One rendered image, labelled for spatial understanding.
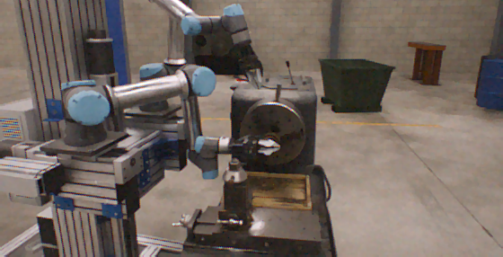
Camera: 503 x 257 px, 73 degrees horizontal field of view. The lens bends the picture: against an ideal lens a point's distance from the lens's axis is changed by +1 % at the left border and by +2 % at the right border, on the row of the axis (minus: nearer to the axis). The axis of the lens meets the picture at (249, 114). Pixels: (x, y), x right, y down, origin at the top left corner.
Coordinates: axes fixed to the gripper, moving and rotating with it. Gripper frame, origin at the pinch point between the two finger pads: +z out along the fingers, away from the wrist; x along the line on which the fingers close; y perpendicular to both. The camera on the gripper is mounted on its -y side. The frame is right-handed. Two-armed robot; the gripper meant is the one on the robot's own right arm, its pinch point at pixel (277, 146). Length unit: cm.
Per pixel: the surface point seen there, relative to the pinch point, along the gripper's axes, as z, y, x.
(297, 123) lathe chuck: 8.6, -15.1, 6.2
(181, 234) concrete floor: -78, -81, -108
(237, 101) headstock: -22.7, -30.5, 12.4
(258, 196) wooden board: -7.0, 8.9, -19.6
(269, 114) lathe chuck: -4.9, -15.0, 10.1
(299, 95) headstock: 9.1, -32.6, 15.7
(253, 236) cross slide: -3.8, 47.8, -11.4
